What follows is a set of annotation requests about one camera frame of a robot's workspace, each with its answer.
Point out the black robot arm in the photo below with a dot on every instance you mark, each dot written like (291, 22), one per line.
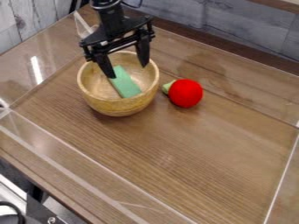
(111, 15)

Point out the black metal table bracket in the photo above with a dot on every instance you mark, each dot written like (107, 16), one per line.
(36, 210)

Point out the clear acrylic corner bracket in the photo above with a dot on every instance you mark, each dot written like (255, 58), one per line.
(85, 29)

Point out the green rectangular stick block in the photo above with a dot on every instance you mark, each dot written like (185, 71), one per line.
(123, 83)

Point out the red toy strawberry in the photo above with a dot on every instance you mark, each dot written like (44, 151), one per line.
(185, 92)

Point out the light wooden bowl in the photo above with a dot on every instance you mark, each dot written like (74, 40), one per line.
(99, 93)

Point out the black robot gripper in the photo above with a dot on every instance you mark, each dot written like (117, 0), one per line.
(135, 33)

